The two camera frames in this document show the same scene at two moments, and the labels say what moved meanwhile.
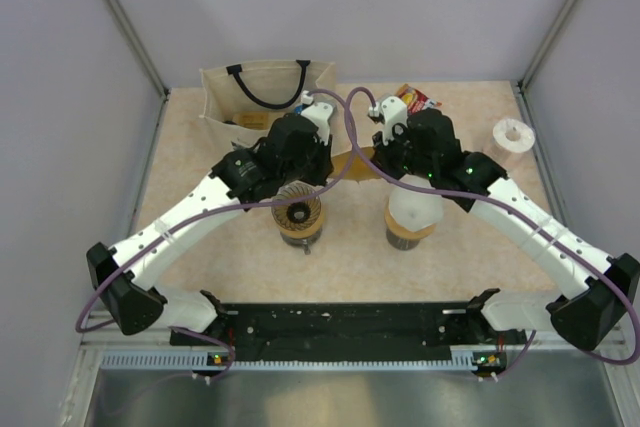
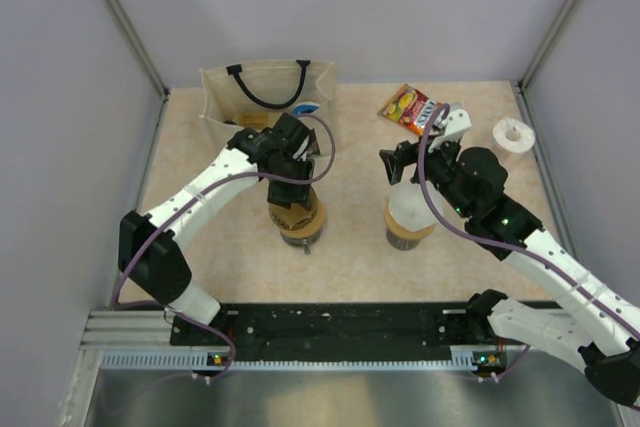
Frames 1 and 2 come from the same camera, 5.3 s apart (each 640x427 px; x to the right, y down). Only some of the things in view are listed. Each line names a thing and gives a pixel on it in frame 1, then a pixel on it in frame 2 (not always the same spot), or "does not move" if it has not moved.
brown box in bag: x=257 y=120 does not move
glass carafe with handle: x=303 y=242 does not move
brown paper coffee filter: x=358 y=169 -> x=296 y=217
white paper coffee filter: x=415 y=209 does not move
